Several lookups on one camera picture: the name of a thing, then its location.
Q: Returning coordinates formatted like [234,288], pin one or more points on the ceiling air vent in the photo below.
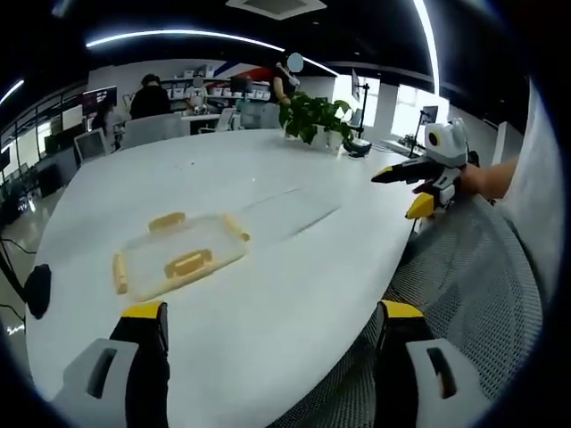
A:
[270,8]

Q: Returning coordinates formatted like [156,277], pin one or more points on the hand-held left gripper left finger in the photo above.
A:
[113,383]

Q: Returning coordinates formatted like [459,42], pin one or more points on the green potted plant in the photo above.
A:
[312,113]

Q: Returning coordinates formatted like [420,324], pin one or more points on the black tripod stand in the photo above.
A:
[365,111]

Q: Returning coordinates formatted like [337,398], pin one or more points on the clear plastic lid yellow buckles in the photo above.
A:
[187,254]

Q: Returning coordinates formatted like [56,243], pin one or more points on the shelf with white boxes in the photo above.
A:
[223,87]

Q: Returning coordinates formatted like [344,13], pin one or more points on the long ceiling light strip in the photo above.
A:
[11,92]
[187,35]
[430,40]

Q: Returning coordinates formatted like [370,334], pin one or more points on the dark wall screen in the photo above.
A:
[100,98]

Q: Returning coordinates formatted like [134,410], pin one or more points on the small grey desktop device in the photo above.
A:
[359,148]

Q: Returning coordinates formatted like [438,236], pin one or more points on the black chair armrest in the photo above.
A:
[39,290]

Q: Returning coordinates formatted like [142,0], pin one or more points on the person's light grey shirt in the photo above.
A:
[537,191]

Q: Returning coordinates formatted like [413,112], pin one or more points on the black stand with monitor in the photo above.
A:
[424,129]

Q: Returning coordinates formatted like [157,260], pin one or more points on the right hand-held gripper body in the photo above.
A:
[446,142]

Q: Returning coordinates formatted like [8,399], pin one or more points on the grey mesh office chair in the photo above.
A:
[468,290]

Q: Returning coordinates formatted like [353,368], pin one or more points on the person's right hand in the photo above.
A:
[470,180]

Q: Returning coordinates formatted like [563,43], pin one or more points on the white plant pot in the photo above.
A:
[328,139]

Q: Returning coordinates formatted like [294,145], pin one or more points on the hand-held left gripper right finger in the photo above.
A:
[415,383]

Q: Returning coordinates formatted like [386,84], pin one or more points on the white office chair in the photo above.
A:
[91,145]
[154,130]
[223,118]

